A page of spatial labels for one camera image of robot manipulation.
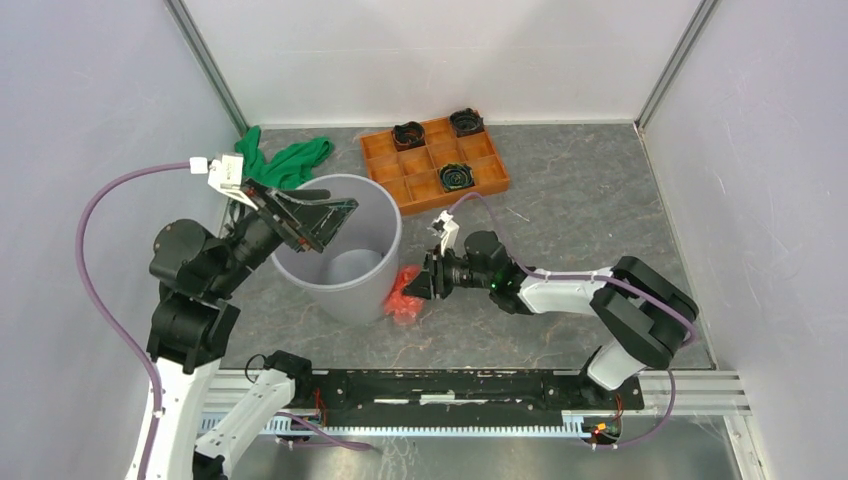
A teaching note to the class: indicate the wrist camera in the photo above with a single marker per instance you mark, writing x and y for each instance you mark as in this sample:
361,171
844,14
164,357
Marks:
225,172
446,229

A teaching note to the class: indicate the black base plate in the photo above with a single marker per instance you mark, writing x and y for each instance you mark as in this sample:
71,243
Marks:
458,398

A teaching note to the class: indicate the red plastic trash bag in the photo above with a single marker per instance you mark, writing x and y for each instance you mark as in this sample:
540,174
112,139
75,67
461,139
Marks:
404,309

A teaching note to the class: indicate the grey trash bin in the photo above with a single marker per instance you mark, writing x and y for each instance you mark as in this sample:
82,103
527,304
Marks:
354,275

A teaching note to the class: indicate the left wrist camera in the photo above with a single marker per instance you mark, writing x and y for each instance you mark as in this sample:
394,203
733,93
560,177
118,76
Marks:
225,172

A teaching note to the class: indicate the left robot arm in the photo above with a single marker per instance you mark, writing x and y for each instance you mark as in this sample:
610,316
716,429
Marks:
198,273

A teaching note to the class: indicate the green cloth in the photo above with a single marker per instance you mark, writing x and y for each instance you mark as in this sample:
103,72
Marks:
288,168

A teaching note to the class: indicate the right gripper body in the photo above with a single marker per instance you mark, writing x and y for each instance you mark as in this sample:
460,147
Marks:
442,278

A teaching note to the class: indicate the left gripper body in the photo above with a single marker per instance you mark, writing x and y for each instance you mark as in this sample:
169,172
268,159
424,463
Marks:
256,191

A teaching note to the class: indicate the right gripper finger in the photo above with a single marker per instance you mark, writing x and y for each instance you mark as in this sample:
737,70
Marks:
419,287
428,263

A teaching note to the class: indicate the rolled black belt left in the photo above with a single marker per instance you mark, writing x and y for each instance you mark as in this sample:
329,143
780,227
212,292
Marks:
408,136

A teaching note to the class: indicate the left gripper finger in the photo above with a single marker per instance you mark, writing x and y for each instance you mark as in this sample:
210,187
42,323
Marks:
299,196
312,225

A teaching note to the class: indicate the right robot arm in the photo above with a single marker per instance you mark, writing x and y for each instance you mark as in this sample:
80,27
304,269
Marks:
648,317

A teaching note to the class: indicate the rolled black belt right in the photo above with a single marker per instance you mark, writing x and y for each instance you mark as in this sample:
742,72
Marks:
466,122

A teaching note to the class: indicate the orange compartment tray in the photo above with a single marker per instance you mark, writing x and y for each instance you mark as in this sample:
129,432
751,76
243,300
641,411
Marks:
411,176

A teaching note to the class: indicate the rolled black belt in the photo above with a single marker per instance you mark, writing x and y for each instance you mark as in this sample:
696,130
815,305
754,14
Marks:
408,136
466,122

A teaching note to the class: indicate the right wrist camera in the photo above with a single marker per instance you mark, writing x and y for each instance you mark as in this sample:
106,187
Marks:
446,229

